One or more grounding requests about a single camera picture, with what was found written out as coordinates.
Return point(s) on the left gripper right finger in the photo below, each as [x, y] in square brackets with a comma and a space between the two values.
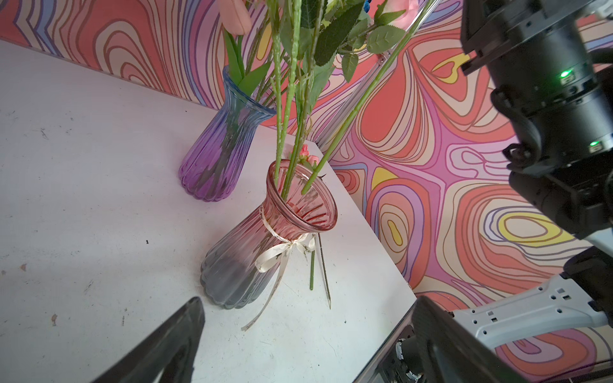
[449, 353]

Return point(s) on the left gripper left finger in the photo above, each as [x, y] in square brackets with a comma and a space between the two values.
[168, 354]

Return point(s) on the magenta rose stem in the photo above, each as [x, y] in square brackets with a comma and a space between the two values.
[427, 9]

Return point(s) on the single pink bud stem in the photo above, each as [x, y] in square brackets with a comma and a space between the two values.
[245, 26]

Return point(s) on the purple-blue glass vase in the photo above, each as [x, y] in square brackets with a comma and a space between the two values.
[211, 169]

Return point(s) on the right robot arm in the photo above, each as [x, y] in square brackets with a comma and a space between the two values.
[557, 95]

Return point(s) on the red-grey glass vase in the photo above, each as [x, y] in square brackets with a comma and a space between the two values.
[238, 268]

